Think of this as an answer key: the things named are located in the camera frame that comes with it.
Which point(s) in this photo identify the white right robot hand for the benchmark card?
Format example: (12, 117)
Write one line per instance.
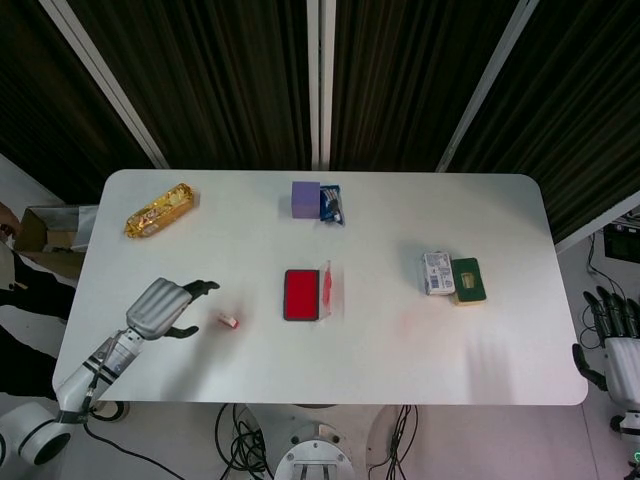
(622, 365)

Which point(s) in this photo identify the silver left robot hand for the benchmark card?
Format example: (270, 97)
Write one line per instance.
(155, 307)

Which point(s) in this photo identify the small red white item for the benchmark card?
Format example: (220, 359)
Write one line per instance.
(229, 320)

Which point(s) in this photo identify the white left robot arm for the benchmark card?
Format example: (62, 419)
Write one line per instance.
(105, 362)

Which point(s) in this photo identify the grey round robot base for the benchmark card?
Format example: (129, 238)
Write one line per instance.
(319, 457)

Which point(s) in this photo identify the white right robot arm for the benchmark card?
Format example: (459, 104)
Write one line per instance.
(627, 419)

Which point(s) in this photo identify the gold foil snack package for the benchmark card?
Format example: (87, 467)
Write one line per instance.
(160, 211)

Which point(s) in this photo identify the black monitor with equipment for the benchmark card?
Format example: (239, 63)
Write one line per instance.
(622, 242)

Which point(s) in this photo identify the person in dark clothing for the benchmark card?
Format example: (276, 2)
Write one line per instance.
(30, 305)

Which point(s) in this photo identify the brown cardboard box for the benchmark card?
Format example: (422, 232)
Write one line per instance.
(35, 235)

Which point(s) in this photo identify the red ink pad clear lid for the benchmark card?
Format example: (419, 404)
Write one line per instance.
(302, 295)

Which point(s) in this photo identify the green yellow scrubbing sponge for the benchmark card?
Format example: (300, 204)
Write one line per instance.
(470, 282)

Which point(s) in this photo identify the purple foam cube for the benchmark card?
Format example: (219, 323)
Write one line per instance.
(305, 200)

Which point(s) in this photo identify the white blue printed carton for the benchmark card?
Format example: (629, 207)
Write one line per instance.
(439, 274)

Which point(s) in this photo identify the blue cookie snack packet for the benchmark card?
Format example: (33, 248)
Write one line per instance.
(332, 205)

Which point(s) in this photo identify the dark pleated curtain panel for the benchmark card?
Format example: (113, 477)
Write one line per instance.
(400, 80)
(215, 80)

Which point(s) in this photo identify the white frame rail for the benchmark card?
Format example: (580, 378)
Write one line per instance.
(595, 227)

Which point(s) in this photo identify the white slanted frame post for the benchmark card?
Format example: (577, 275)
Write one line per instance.
(482, 90)
(107, 82)

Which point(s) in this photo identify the white double upright frame post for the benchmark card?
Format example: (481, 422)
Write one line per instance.
(321, 85)

